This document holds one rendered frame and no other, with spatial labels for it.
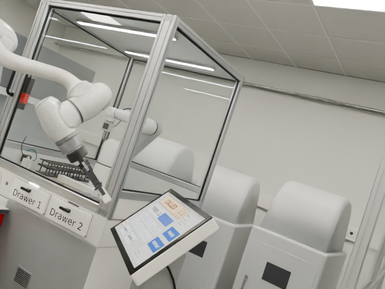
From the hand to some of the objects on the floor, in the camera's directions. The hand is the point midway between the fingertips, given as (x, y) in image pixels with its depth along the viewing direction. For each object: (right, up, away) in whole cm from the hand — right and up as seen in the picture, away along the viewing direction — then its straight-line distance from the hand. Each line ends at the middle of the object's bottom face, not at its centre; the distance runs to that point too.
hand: (103, 194), depth 159 cm
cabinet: (-56, -102, +104) cm, 156 cm away
